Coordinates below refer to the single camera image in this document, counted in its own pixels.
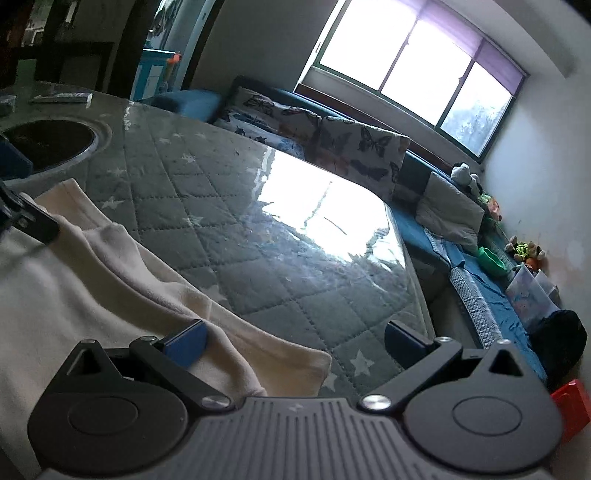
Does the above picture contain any cream sweatshirt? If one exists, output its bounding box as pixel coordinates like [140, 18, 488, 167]
[1, 179, 332, 479]

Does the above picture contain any round black induction cooker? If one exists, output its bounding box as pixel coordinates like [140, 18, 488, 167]
[2, 119, 98, 173]

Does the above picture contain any green plastic bowl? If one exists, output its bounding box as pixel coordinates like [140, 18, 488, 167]
[477, 246, 508, 278]

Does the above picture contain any grey square pillow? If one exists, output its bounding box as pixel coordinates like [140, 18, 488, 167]
[415, 173, 485, 255]

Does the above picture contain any small plush toys group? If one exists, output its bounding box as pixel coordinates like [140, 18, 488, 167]
[505, 236, 546, 273]

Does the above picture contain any blue white cabinet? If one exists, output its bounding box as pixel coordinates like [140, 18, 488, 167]
[130, 48, 181, 101]

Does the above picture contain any red plastic stool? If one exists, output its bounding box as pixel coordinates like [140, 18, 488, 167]
[551, 379, 590, 443]

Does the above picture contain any clear plastic storage box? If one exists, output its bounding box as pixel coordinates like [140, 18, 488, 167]
[506, 265, 559, 332]

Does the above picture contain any quilted grey star table cover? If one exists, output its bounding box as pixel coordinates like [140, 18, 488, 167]
[1, 84, 433, 398]

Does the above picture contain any small butterfly pillow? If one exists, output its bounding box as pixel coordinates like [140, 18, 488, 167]
[214, 87, 322, 160]

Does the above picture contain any black backpack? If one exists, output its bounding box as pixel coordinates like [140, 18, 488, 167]
[529, 310, 588, 393]

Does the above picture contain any large butterfly pillow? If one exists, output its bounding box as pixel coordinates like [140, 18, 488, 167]
[305, 117, 411, 202]

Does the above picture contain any grey remote control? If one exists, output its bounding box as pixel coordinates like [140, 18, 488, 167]
[29, 92, 93, 105]

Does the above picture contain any blue corner sofa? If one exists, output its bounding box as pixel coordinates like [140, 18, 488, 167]
[145, 76, 547, 381]

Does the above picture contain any panda plush toy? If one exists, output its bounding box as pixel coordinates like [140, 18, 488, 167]
[451, 163, 482, 197]

